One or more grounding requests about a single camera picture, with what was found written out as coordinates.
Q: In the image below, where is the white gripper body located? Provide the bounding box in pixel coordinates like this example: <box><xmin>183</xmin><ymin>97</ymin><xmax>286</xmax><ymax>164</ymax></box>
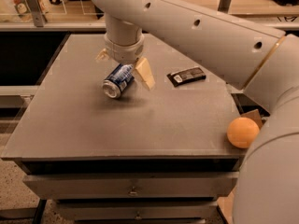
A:
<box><xmin>104</xmin><ymin>35</ymin><xmax>145</xmax><ymax>64</ymax></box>

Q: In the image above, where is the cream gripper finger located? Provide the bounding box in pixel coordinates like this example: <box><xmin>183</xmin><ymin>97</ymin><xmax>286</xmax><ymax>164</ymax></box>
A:
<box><xmin>134</xmin><ymin>57</ymin><xmax>155</xmax><ymax>91</ymax></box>
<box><xmin>96</xmin><ymin>49</ymin><xmax>110</xmax><ymax>61</ymax></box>

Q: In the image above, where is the blue pepsi can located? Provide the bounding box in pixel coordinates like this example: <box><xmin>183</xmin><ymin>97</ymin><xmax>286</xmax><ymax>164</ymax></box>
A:
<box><xmin>102</xmin><ymin>63</ymin><xmax>135</xmax><ymax>99</ymax></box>

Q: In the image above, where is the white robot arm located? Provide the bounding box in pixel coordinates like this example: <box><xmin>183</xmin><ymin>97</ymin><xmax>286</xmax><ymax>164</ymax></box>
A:
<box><xmin>92</xmin><ymin>0</ymin><xmax>299</xmax><ymax>224</ymax></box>

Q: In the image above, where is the grey drawer cabinet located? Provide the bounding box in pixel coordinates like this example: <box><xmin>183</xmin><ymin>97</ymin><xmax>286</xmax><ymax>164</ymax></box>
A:
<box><xmin>2</xmin><ymin>35</ymin><xmax>244</xmax><ymax>224</ymax></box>

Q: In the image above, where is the white plastic bag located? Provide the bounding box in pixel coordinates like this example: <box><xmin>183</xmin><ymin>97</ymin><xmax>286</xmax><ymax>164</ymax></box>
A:
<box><xmin>0</xmin><ymin>0</ymin><xmax>49</xmax><ymax>22</ymax></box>

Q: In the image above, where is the orange fruit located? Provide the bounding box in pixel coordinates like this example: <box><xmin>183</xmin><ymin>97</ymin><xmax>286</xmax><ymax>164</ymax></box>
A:
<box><xmin>226</xmin><ymin>117</ymin><xmax>260</xmax><ymax>148</ymax></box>

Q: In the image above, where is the cardboard box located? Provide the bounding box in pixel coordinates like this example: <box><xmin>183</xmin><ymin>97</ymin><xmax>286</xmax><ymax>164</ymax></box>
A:
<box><xmin>218</xmin><ymin>109</ymin><xmax>263</xmax><ymax>224</ymax></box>

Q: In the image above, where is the grey metal bracket left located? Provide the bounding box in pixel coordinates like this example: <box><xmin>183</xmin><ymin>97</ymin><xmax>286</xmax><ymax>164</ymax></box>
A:
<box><xmin>26</xmin><ymin>0</ymin><xmax>46</xmax><ymax>27</ymax></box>

